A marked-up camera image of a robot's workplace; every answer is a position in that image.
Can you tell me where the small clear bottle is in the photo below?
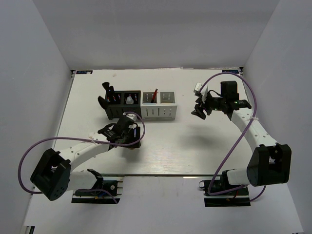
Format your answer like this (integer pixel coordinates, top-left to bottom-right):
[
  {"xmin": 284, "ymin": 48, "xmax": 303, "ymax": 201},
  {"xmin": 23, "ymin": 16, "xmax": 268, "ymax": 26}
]
[{"xmin": 126, "ymin": 96, "xmax": 134, "ymax": 105}]

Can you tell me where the fan makeup brush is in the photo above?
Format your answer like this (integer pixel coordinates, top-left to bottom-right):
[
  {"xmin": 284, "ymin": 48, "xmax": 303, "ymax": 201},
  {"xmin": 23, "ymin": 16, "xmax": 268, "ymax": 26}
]
[{"xmin": 108, "ymin": 86, "xmax": 116, "ymax": 102}]

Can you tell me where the red lip gloss tube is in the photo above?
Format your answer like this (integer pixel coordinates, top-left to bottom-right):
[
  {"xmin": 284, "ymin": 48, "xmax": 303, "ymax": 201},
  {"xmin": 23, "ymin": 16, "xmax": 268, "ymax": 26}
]
[{"xmin": 151, "ymin": 88, "xmax": 158, "ymax": 103}]

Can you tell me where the black brush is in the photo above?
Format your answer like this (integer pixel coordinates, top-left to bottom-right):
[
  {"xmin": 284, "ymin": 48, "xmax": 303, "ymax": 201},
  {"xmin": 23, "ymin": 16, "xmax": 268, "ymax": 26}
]
[{"xmin": 102, "ymin": 82, "xmax": 111, "ymax": 97}]

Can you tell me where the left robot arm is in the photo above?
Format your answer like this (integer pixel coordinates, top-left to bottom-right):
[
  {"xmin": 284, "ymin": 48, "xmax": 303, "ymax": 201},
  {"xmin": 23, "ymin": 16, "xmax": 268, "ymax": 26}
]
[{"xmin": 30, "ymin": 112, "xmax": 145, "ymax": 201}]

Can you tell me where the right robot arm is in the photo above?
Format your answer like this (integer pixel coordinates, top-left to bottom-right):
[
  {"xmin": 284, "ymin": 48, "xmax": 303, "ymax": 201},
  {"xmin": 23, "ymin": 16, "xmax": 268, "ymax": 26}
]
[{"xmin": 192, "ymin": 81, "xmax": 292, "ymax": 195}]

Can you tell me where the black organizer box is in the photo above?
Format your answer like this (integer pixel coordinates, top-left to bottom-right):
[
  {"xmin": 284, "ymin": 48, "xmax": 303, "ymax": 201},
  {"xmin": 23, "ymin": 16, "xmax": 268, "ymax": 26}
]
[{"xmin": 105, "ymin": 90, "xmax": 141, "ymax": 120}]

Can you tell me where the white organizer box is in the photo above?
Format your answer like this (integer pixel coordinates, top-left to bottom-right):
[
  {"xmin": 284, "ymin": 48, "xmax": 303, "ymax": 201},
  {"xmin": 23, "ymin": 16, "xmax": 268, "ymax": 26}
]
[{"xmin": 140, "ymin": 92, "xmax": 177, "ymax": 119}]

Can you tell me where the blue label sticker right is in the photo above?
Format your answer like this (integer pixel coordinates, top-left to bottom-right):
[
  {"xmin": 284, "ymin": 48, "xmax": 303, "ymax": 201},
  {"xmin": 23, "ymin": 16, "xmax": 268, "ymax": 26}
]
[{"xmin": 222, "ymin": 70, "xmax": 240, "ymax": 74}]

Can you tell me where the blue label sticker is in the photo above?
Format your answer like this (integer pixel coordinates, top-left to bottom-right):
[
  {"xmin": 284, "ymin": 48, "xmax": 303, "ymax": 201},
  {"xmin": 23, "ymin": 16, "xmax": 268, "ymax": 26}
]
[
  {"xmin": 76, "ymin": 70, "xmax": 93, "ymax": 75},
  {"xmin": 222, "ymin": 70, "xmax": 240, "ymax": 74}
]

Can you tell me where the blue label sticker left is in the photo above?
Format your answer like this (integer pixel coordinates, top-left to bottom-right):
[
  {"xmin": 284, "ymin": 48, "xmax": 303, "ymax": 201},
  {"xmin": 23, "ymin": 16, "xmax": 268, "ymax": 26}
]
[{"xmin": 76, "ymin": 70, "xmax": 93, "ymax": 75}]

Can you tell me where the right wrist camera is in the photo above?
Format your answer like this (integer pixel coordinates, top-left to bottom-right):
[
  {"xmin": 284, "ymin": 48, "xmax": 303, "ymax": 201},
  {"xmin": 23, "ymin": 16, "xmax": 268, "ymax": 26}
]
[{"xmin": 194, "ymin": 82, "xmax": 209, "ymax": 103}]

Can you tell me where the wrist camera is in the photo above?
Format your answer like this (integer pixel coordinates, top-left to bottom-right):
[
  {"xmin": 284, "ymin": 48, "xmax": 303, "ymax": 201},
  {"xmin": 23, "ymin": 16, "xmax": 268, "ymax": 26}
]
[
  {"xmin": 123, "ymin": 112, "xmax": 137, "ymax": 122},
  {"xmin": 194, "ymin": 82, "xmax": 209, "ymax": 103}
]

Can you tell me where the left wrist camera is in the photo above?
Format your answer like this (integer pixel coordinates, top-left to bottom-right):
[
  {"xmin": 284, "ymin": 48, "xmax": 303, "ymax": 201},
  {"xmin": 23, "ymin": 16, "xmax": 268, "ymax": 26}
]
[{"xmin": 123, "ymin": 112, "xmax": 137, "ymax": 122}]

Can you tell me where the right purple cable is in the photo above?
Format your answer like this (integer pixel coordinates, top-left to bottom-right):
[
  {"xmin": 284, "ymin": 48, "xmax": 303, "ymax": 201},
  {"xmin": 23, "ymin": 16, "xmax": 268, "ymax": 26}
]
[{"xmin": 199, "ymin": 72, "xmax": 267, "ymax": 203}]

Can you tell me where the purple cable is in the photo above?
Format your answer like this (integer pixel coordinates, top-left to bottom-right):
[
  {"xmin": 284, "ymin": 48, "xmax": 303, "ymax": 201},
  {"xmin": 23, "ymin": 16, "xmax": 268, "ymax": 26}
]
[
  {"xmin": 19, "ymin": 111, "xmax": 146, "ymax": 203},
  {"xmin": 199, "ymin": 72, "xmax": 267, "ymax": 203}
]

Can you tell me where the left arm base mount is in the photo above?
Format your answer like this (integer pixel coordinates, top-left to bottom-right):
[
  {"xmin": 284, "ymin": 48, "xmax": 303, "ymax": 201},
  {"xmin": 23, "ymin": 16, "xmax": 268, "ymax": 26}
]
[{"xmin": 71, "ymin": 177, "xmax": 124, "ymax": 204}]

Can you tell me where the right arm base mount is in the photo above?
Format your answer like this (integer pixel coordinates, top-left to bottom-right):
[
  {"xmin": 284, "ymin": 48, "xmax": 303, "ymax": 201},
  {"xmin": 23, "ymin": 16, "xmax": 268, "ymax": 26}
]
[{"xmin": 198, "ymin": 180, "xmax": 251, "ymax": 207}]

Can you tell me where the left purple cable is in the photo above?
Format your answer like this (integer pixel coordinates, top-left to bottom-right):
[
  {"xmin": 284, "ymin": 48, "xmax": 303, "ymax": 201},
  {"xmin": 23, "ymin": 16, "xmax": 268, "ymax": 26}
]
[{"xmin": 19, "ymin": 111, "xmax": 146, "ymax": 203}]

